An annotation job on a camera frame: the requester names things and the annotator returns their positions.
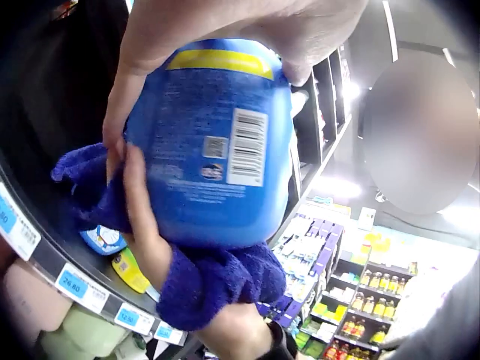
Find person's left hand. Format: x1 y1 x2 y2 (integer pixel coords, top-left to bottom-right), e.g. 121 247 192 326
102 0 370 179

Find black cubby shelf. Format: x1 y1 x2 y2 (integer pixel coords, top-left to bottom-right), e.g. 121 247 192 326
291 45 355 195

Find black wrist band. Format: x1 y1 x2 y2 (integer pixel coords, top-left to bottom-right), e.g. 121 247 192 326
264 321 300 360

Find person's right fingers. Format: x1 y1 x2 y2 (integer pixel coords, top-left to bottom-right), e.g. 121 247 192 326
122 144 176 263

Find full shop shelf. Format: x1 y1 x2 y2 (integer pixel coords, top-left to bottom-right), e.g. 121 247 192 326
270 199 420 360
0 0 210 360

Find person's right hand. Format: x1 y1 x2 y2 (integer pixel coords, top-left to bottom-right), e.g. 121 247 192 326
122 144 272 360

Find large blue detergent bottle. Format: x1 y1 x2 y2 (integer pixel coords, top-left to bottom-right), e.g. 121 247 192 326
124 39 293 250

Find person's left thumb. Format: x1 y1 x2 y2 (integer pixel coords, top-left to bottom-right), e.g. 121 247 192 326
102 56 165 179

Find blue cleaning cloth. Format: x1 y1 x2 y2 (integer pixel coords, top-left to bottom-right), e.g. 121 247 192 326
51 142 287 332

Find person's left fingers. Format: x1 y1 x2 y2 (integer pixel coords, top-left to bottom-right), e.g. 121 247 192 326
279 49 319 86

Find person's body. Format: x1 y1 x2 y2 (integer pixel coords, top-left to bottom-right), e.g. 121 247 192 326
382 232 480 360

